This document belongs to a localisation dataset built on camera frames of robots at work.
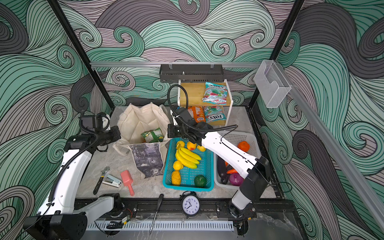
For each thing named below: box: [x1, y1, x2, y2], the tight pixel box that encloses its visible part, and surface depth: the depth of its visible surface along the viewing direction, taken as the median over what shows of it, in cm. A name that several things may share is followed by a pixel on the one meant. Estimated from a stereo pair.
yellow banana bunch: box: [175, 147, 202, 169], surface depth 90 cm
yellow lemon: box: [173, 160, 184, 171], surface depth 87 cm
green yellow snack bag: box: [140, 128, 164, 143], surface depth 93 cm
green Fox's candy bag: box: [204, 106, 227, 123], surface depth 94 cm
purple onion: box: [229, 172, 244, 187], surface depth 80 cm
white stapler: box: [102, 174, 122, 188], surface depth 83 cm
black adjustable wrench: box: [93, 166, 110, 195], surface depth 85 cm
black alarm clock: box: [179, 191, 201, 219], surface depth 74 cm
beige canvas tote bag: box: [113, 102, 171, 179], surface depth 81 cm
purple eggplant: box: [217, 156, 233, 185], surface depth 81 cm
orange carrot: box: [226, 168, 238, 174], surface depth 81 cm
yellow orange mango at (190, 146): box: [187, 141, 197, 151], surface depth 94 cm
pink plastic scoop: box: [121, 170, 135, 197], surface depth 83 cm
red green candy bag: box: [202, 82, 228, 105], surface depth 78 cm
